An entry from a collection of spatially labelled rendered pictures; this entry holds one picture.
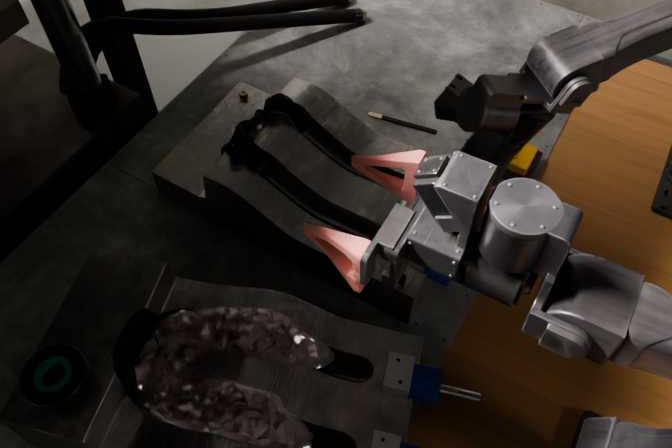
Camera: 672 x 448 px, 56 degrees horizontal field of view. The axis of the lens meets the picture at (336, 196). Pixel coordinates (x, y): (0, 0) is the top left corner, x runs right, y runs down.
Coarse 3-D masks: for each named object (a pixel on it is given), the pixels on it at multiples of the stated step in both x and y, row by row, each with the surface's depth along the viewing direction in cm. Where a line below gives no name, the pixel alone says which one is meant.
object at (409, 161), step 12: (360, 156) 65; (372, 156) 64; (384, 156) 64; (396, 156) 63; (408, 156) 62; (420, 156) 62; (360, 168) 66; (372, 168) 66; (408, 168) 62; (384, 180) 66; (396, 180) 66; (408, 180) 64; (396, 192) 66; (408, 192) 65
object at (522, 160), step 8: (528, 144) 115; (520, 152) 114; (528, 152) 114; (536, 152) 114; (512, 160) 113; (520, 160) 113; (528, 160) 113; (512, 168) 113; (520, 168) 112; (528, 168) 114
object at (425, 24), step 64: (384, 0) 146; (448, 0) 146; (512, 0) 146; (256, 64) 133; (320, 64) 133; (384, 64) 133; (448, 64) 133; (512, 64) 133; (192, 128) 122; (384, 128) 122; (448, 128) 122; (128, 192) 113; (64, 256) 105; (192, 256) 105; (256, 256) 105; (0, 320) 98; (384, 320) 98; (448, 320) 98; (0, 384) 92
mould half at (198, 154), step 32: (256, 96) 119; (320, 96) 109; (224, 128) 114; (256, 128) 104; (288, 128) 105; (352, 128) 109; (192, 160) 110; (224, 160) 100; (288, 160) 102; (320, 160) 105; (160, 192) 113; (192, 192) 106; (224, 192) 99; (256, 192) 98; (320, 192) 102; (352, 192) 103; (384, 192) 102; (224, 224) 108; (256, 224) 101; (288, 224) 98; (320, 224) 99; (288, 256) 103; (320, 256) 97; (384, 288) 93; (416, 288) 92
